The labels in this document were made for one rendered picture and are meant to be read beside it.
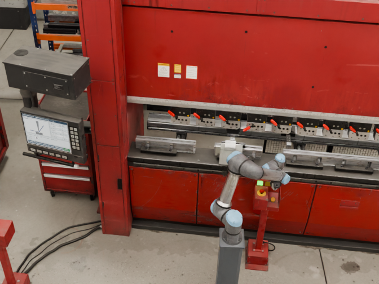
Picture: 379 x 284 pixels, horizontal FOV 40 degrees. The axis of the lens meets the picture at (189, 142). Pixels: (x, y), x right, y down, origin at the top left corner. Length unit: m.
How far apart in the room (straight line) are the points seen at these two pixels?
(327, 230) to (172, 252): 1.39
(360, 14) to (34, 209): 3.39
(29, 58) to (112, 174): 1.29
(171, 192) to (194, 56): 1.30
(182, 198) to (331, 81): 1.62
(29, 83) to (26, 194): 2.07
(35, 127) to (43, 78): 0.42
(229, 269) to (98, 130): 1.45
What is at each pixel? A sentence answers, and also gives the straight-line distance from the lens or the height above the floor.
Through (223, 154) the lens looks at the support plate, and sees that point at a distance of 4.16.
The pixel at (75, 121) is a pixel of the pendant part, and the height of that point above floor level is 1.60.
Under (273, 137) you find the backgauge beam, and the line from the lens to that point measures 4.55.
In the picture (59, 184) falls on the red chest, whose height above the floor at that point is 0.22.
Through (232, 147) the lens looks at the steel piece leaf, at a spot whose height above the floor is 1.00.
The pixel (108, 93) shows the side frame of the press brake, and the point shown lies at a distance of 3.87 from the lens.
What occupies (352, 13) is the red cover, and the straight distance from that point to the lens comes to 3.69.
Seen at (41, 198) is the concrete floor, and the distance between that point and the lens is 5.34.
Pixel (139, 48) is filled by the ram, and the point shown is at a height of 1.83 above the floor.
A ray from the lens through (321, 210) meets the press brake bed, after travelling 4.60.
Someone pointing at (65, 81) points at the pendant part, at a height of 1.89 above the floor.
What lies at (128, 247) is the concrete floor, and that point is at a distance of 4.79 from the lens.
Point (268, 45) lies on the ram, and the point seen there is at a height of 1.93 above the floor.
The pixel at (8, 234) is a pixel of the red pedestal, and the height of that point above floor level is 0.76.
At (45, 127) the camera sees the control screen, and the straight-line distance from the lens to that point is 3.68.
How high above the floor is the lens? 3.64
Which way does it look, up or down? 38 degrees down
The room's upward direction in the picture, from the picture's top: 2 degrees clockwise
